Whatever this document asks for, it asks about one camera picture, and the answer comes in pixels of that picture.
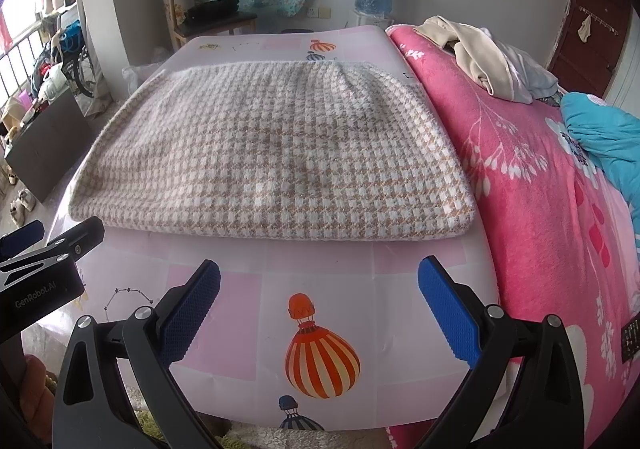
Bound beige garment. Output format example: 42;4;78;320
415;15;533;104

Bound metal railing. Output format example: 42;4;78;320
0;26;56;104

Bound wheelchair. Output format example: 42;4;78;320
47;19;101;100

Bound door hook rail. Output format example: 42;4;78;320
579;5;619;36

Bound dark red door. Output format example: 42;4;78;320
545;0;633;100

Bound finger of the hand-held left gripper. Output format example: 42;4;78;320
0;216;106;275
0;220;46;255

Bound black remote control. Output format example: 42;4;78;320
619;311;640;365

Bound pink printed table cover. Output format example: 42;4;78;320
47;26;501;432

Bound white garment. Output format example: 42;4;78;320
480;26;558;100

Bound pink floral blanket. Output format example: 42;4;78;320
385;24;640;449

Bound teal quilt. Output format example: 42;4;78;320
560;91;640;202

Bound clear plastic bag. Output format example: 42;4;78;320
122;49;171;97

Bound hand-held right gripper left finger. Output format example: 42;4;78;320
51;259;222;449

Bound black clothes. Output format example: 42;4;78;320
184;0;242;26

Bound white water dispenser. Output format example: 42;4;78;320
345;14;396;32

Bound pale shoes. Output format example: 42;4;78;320
9;186;38;227

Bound dark board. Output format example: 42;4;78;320
4;89;96;204

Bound person's left hand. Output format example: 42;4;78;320
21;354;55;447

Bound red hanging cloth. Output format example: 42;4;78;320
0;4;13;50

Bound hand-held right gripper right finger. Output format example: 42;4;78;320
417;256;586;449

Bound wooden chair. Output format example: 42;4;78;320
160;0;258;52

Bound beige white houndstooth sweater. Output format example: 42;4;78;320
67;60;477;242

